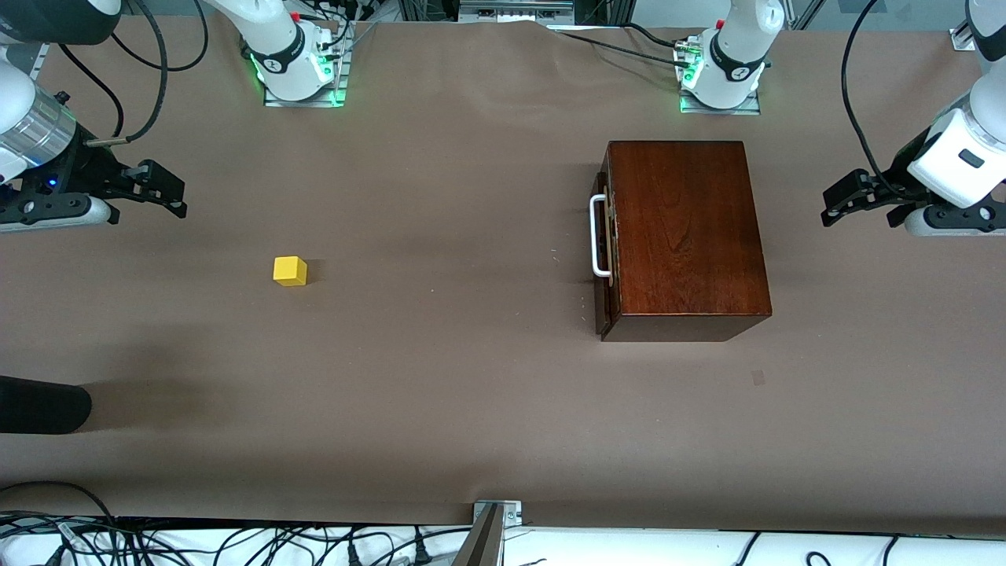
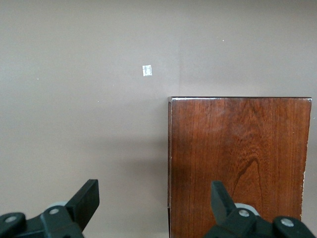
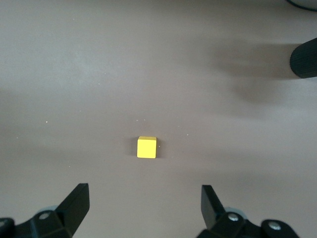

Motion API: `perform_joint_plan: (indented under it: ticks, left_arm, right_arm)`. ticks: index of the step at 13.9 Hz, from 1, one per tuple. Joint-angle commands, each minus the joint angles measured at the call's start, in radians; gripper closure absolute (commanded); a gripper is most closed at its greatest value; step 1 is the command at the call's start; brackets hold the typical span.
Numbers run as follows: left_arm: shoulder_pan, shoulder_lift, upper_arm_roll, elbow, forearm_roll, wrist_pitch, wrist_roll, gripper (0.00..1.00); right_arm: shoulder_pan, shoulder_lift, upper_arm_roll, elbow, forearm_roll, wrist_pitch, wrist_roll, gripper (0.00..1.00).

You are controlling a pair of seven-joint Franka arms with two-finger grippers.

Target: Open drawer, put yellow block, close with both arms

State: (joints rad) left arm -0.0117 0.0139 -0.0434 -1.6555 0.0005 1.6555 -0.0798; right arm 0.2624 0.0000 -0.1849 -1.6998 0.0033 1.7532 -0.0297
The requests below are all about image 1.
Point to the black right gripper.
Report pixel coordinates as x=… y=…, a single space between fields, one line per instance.
x=85 y=169

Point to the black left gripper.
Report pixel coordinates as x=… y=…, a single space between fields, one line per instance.
x=897 y=180

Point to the yellow cube block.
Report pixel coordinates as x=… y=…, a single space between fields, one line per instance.
x=289 y=271

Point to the wooden drawer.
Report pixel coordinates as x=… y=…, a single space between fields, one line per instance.
x=607 y=314

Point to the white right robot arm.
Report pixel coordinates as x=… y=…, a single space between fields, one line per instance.
x=275 y=47

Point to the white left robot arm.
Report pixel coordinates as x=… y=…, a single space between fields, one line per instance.
x=739 y=47

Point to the dark brown wooden cabinet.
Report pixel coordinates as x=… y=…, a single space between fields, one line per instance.
x=692 y=236

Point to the black cylinder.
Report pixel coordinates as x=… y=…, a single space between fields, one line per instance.
x=39 y=405

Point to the brown paper table cover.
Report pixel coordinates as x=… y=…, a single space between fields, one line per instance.
x=393 y=369

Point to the grey metal rack equipment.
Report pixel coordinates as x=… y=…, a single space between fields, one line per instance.
x=511 y=9

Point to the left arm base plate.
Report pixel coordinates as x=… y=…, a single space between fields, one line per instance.
x=719 y=110

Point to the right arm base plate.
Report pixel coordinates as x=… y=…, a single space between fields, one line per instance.
x=302 y=101

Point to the aluminium frame profile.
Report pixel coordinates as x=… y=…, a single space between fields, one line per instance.
x=960 y=39

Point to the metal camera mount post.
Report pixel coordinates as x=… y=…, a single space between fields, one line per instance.
x=487 y=534

